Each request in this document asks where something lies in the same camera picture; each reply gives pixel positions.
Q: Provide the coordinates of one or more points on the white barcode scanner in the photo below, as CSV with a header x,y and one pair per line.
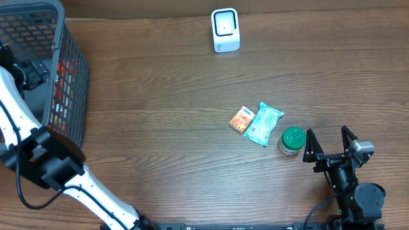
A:
x,y
225,30

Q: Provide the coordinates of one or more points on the long orange noodle package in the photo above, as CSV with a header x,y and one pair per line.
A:
x,y
62,103

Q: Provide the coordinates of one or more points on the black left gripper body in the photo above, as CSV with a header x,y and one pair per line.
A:
x,y
29,76

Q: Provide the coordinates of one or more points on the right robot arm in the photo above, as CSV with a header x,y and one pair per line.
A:
x,y
360,204

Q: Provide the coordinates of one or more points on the grey plastic mesh basket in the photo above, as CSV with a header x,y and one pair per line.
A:
x,y
53,73

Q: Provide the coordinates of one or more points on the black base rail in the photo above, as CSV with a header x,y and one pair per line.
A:
x,y
294,226

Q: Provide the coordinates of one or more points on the green lid white jar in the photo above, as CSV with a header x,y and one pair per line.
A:
x,y
292,140

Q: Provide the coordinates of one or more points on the small orange box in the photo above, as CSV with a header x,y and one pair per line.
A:
x,y
242,119

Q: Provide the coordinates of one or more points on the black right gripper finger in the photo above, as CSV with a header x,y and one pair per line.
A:
x,y
313,151
348,138

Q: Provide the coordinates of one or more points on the teal snack packet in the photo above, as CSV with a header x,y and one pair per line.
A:
x,y
263,124

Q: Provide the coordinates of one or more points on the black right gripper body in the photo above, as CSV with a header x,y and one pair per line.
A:
x,y
332,162

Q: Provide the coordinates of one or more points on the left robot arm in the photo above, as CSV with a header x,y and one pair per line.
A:
x,y
51,160

